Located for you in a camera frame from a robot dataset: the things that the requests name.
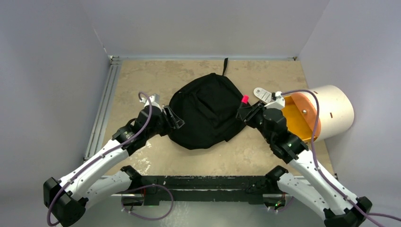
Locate pink black highlighter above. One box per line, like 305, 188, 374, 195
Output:
241, 95, 249, 105

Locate black student backpack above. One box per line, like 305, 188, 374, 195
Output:
168, 59, 246, 150

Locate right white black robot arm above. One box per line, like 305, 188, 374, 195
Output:
236, 100, 372, 227

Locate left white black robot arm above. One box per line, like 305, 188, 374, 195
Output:
43, 105, 184, 227

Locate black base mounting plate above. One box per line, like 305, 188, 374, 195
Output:
110, 175, 296, 206

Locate white cylinder orange drawer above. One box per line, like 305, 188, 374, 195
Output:
282, 85, 354, 142

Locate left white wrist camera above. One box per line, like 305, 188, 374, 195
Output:
139, 94, 162, 110

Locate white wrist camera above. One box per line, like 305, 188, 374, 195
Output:
139, 94, 162, 110
264, 91, 285, 110

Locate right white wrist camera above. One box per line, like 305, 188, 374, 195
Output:
264, 91, 285, 110

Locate aluminium frame rails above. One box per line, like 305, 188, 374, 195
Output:
56, 55, 350, 227

